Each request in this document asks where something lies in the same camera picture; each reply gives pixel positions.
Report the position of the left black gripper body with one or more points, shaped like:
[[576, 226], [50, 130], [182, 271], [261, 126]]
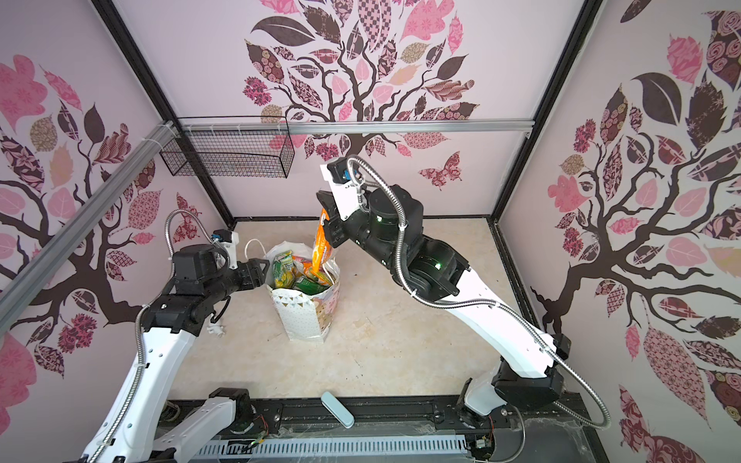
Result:
[[245, 277]]

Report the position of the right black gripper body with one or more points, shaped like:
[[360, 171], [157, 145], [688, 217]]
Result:
[[337, 228]]

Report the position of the green Fox's candy bag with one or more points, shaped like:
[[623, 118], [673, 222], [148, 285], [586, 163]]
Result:
[[283, 270]]

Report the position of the orange Fox's fruits candy bag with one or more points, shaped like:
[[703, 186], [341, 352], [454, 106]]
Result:
[[322, 249]]

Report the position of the yellow-green Fox's candy bag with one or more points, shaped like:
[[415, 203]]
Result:
[[307, 286]]

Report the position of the white patterned paper bag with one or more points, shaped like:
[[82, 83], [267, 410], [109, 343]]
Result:
[[304, 317]]

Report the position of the Fox's fruits oval candy bag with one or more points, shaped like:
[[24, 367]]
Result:
[[304, 267]]

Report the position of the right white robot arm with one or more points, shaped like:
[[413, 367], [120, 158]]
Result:
[[527, 377]]

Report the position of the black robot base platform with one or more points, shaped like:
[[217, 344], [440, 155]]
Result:
[[546, 435]]

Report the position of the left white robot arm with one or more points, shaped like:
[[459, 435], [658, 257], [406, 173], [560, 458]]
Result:
[[202, 276]]

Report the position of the light blue oblong object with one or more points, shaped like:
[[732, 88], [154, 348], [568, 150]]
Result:
[[337, 410]]

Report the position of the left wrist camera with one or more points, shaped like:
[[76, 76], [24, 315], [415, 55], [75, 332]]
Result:
[[229, 241]]

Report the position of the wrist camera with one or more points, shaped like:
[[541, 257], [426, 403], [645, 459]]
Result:
[[347, 186], [229, 241]]

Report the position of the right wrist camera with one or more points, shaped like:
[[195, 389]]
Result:
[[347, 186]]

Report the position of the black wire basket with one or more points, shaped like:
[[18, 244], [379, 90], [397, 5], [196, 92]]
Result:
[[249, 147]]

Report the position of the aluminium rail back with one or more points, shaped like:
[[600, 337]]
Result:
[[313, 128]]

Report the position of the aluminium rail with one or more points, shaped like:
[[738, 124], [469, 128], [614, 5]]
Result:
[[313, 128], [19, 294]]

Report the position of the aluminium rail left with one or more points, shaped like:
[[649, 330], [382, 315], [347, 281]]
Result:
[[19, 294]]

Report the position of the white slotted cable duct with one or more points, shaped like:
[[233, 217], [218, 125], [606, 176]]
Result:
[[333, 447]]

